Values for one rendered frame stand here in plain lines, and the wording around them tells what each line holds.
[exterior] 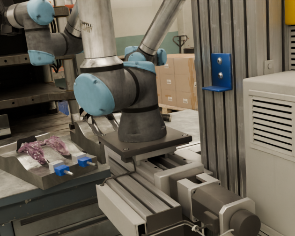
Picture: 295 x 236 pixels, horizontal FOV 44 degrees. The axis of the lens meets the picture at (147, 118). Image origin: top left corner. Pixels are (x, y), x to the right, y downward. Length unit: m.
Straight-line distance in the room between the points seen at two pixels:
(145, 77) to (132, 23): 8.19
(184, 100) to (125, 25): 3.91
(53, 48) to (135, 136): 0.37
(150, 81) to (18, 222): 0.86
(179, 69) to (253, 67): 4.82
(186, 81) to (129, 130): 4.50
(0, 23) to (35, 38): 0.19
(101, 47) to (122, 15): 8.17
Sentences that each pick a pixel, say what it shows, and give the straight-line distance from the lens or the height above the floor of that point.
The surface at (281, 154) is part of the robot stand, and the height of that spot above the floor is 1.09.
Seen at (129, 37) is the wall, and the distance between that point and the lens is 9.15.
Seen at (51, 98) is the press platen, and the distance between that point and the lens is 2.33.
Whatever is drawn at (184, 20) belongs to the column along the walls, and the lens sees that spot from 9.66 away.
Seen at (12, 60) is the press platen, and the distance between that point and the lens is 2.29.
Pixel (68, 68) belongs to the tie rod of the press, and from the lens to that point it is 2.28.
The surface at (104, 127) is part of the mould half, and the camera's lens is 1.86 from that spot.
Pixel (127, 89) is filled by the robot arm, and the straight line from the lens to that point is 0.97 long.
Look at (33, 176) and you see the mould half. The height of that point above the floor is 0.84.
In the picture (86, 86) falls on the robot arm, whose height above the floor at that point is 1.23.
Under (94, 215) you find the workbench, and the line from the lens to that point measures 1.69.
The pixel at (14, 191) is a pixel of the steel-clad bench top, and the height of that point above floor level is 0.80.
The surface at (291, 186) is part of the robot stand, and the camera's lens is 0.77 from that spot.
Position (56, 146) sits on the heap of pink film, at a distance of 1.65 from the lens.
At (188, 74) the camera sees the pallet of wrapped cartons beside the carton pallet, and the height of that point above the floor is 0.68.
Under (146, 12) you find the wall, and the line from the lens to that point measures 9.42.
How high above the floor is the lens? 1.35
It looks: 13 degrees down
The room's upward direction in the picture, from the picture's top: 6 degrees counter-clockwise
